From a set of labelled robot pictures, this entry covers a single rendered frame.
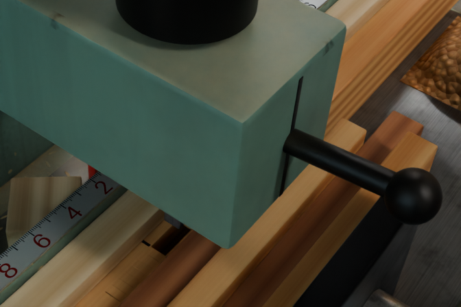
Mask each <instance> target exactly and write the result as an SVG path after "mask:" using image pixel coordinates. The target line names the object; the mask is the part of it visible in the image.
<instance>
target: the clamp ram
mask: <svg viewBox="0 0 461 307"><path fill-rule="evenodd" d="M417 227H418V225H407V224H404V223H402V222H399V221H397V220H396V219H395V218H394V217H393V216H392V215H391V214H390V213H389V212H388V210H387V208H386V205H385V201H384V197H382V196H381V197H380V198H379V199H378V200H377V201H376V202H375V204H374V205H373V206H372V208H371V209H370V210H369V211H368V212H367V214H366V215H365V216H364V218H363V219H362V220H361V221H360V222H359V224H358V225H357V226H356V228H355V229H354V230H353V231H352V232H351V234H350V235H349V236H348V238H347V239H346V240H345V241H344V242H343V244H342V245H341V246H340V248H339V249H338V250H337V251H336V252H335V253H334V255H333V256H332V257H331V259H330V260H329V261H328V263H327V264H326V265H325V266H324V267H323V269H322V270H321V271H320V273H319V274H318V275H317V276H316V277H315V279H314V280H313V281H312V283H311V284H310V285H309V286H308V287H307V289H306V290H305V291H304V293H303V294H302V295H301V296H300V297H299V298H298V300H297V301H296V303H295V304H294V305H293V307H410V306H408V305H407V304H404V303H403V302H401V301H400V300H398V299H397V298H395V297H393V294H394V291H395V288H396V286H397V283H398V281H399V277H400V274H401V272H402V269H403V266H404V264H405V260H406V258H407V255H408V252H409V250H410V247H411V244H412V241H413V239H414V235H415V233H416V230H417Z"/></svg>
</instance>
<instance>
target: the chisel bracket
mask: <svg viewBox="0 0 461 307"><path fill-rule="evenodd" d="M345 36H346V25H345V24H344V23H343V22H342V21H341V20H339V19H337V18H335V17H332V16H330V15H328V14H326V13H324V12H321V11H320V10H317V9H315V8H313V7H311V6H309V5H307V4H305V3H303V2H301V1H298V0H258V6H257V12H256V14H255V17H254V18H253V20H252V22H251V23H250V24H249V25H248V26H247V27H246V28H245V29H243V30H242V31H240V32H239V33H238V34H235V35H234V36H231V37H230V38H227V39H224V40H221V41H218V42H212V43H209V44H201V45H180V44H173V43H169V42H163V41H160V40H157V39H153V38H150V37H149V36H146V35H144V34H142V33H140V32H138V31H137V30H135V29H133V28H132V27H131V26H130V25H129V24H127V23H126V22H125V21H124V19H123V18H122V17H121V15H120V13H119V12H118V10H117V6H116V3H115V0H0V111H2V112H4V113H6V114H7V115H9V116H10V117H12V118H13V119H15V120H17V121H18V122H20V123H22V124H24V125H25V126H27V127H28V128H30V129H31V130H33V131H35V132H36V133H38V134H40V135H41V136H43V137H44V138H46V139H47V140H49V141H51V142H52V143H54V144H55V145H57V146H59V147H61V148H62V149H64V150H65V151H67V152H69V153H70V154H72V155H73V156H75V157H76V158H78V159H80V160H81V161H83V162H85V163H87V164H88V165H89V166H91V167H93V168H94V169H96V170H98V171H99V172H101V173H103V174H104V175H106V176H107V177H109V178H110V179H112V180H114V181H115V182H117V183H118V184H120V185H122V186H123V187H125V188H127V189H128V190H129V191H132V192H133V193H134V194H136V195H138V196H140V197H141V198H143V199H144V200H146V201H148V202H149V203H151V204H152V205H154V206H156V207H157V208H159V209H161V210H162V211H163V212H166V213H167V214H168V215H170V216H172V217H173V218H175V219H177V220H178V221H180V222H181V223H183V224H185V225H186V226H188V227H189V228H191V229H192V230H194V231H196V232H197V233H199V234H201V235H203V236H204V237H206V238H207V239H209V240H210V241H212V242H214V243H215V244H217V245H219V246H220V247H222V248H225V249H229V248H231V247H233V246H234V245H235V244H236V243H237V242H238V240H239V239H240V238H241V237H242V236H243V235H244V234H245V233H246V232H247V231H248V230H249V229H250V228H251V227H252V226H253V225H254V223H255V222H256V221H257V220H258V219H259V218H260V217H261V216H262V214H263V213H264V212H265V211H266V210H267V209H268V208H269V207H270V206H271V205H272V204H273V203H274V202H275V201H276V200H277V198H278V197H280V196H281V195H282V194H283V192H284V191H285V189H286V188H287V187H288V186H289V185H290V184H291V183H292V182H293V181H294V180H295V179H296V178H297V177H298V176H299V175H300V174H301V172H302V171H303V170H304V169H305V168H306V167H307V166H308V165H309V163H307V162H304V161H302V160H299V159H298V158H295V157H293V156H291V155H289V154H287V153H284V152H283V145H284V143H285V140H286V138H287V137H288V135H289V133H292V131H293V130H294V129H298V130H301V131H303V132H305V133H308V134H310V135H312V136H315V137H316V138H319V139H321V140H324V134H325V130H326V126H327V121H328V117H329V111H330V107H331V101H332V98H333V91H334V88H335V82H336V78H337V75H338V69H339V65H340V59H341V55H342V50H343V46H344V40H345Z"/></svg>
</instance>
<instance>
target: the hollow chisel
mask: <svg viewBox="0 0 461 307"><path fill-rule="evenodd" d="M164 220H165V221H166V222H168V223H170V224H171V225H173V226H174V227H176V228H178V229H180V228H181V227H182V226H183V225H184V224H183V223H181V222H180V221H178V220H177V219H175V218H173V217H172V216H170V215H168V214H167V213H166V212H165V216H164Z"/></svg>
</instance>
